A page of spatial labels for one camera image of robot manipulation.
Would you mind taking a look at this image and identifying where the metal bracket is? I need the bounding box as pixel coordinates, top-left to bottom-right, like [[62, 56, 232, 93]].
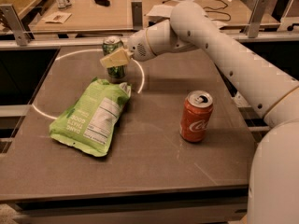
[[131, 1, 143, 31], [244, 0, 269, 38], [0, 4, 31, 46]]

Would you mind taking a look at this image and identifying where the right metal bracket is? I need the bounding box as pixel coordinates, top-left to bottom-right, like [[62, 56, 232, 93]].
[[244, 0, 269, 38]]

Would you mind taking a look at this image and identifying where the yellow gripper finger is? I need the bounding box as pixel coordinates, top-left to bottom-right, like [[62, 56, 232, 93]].
[[100, 48, 131, 68]]

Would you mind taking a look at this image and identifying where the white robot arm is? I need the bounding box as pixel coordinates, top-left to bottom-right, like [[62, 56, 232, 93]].
[[101, 0, 299, 224]]

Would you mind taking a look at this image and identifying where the red coke can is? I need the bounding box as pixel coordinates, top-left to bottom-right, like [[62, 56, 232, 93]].
[[179, 91, 213, 143]]

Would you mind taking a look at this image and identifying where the green jalapeno chip bag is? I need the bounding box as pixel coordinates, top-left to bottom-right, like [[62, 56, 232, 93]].
[[50, 78, 131, 157]]

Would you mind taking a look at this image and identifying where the left metal bracket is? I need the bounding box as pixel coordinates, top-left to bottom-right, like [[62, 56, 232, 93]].
[[0, 4, 31, 46]]

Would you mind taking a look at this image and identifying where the black mouse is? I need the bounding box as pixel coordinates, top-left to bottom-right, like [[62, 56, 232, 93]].
[[94, 0, 110, 7]]

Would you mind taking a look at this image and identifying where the green soda can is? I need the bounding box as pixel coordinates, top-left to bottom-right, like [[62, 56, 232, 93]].
[[102, 35, 126, 79]]

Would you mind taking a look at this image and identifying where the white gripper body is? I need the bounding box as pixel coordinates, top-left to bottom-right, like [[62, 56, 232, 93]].
[[127, 30, 155, 62]]

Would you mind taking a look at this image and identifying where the middle metal bracket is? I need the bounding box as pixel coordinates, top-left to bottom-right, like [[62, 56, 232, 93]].
[[131, 1, 143, 31]]

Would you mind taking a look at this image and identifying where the small paper packet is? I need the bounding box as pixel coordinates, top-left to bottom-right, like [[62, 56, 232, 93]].
[[43, 11, 71, 24]]

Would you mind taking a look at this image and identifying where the clear sanitizer bottle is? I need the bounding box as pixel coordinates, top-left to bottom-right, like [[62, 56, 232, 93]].
[[233, 92, 249, 107]]

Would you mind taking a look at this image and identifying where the wooden back desk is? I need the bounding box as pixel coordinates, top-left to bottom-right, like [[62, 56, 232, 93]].
[[31, 0, 281, 35]]

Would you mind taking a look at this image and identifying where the white paper sheet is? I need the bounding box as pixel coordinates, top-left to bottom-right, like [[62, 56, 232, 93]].
[[147, 5, 173, 18]]

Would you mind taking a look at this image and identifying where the black cable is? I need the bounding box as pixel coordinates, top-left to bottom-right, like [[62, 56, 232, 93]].
[[199, 0, 232, 22]]

